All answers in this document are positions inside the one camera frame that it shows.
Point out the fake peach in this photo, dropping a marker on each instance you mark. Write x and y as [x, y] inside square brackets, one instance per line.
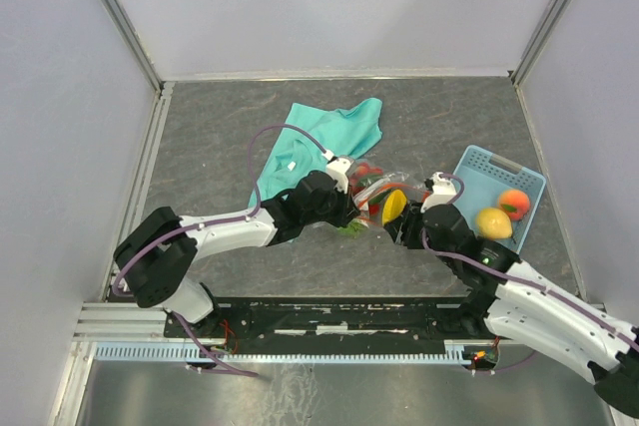
[515, 203]

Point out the fake green grapes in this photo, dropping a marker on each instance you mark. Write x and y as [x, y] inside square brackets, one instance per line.
[353, 229]

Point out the clear zip top bag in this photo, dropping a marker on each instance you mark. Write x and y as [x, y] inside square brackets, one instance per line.
[370, 200]

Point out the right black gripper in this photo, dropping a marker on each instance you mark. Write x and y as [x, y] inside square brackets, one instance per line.
[401, 228]

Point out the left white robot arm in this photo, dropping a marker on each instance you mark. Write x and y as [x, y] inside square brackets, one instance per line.
[154, 259]

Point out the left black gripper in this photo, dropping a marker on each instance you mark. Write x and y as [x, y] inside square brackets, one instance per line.
[347, 210]

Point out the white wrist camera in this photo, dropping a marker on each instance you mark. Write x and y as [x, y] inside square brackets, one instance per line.
[443, 189]
[337, 167]

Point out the light blue plastic basket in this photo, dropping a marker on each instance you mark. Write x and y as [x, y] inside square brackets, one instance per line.
[486, 176]

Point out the yellow fake lemon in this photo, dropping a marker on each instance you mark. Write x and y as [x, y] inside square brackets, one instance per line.
[493, 223]

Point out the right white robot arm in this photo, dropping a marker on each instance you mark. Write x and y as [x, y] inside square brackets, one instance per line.
[513, 300]

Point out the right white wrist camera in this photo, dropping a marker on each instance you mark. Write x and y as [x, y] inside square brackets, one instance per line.
[443, 189]

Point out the yellow fake starfruit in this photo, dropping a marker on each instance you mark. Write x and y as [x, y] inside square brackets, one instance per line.
[393, 206]

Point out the teal t-shirt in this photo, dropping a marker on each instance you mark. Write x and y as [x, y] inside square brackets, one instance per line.
[297, 151]

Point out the fake strawberries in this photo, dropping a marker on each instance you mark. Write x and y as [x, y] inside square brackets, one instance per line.
[363, 176]

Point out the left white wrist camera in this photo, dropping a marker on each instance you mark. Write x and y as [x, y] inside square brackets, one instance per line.
[337, 167]

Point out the light blue cable duct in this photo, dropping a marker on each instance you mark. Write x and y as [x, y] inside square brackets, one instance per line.
[189, 352]

